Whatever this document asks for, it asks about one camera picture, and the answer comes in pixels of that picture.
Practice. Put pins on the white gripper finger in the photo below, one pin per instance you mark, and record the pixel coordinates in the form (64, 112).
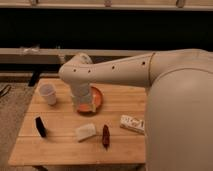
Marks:
(92, 107)
(75, 106)

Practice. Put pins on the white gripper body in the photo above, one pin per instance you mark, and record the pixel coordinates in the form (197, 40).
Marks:
(81, 93)

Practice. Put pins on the black eraser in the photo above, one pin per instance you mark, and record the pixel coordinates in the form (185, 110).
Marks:
(40, 127)

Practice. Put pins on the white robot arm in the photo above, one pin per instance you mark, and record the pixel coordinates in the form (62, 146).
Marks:
(179, 108)

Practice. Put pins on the orange plate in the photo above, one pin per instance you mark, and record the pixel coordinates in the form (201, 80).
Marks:
(97, 98)

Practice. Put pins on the dark red chili pepper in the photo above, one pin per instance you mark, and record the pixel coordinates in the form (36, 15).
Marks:
(106, 137)

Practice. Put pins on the white plastic cup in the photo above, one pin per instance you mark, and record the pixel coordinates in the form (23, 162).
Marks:
(48, 93)

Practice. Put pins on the wooden table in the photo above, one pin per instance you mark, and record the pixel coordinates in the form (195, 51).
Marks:
(60, 145)

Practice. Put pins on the grey shelf rail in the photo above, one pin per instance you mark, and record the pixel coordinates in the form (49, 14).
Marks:
(56, 56)

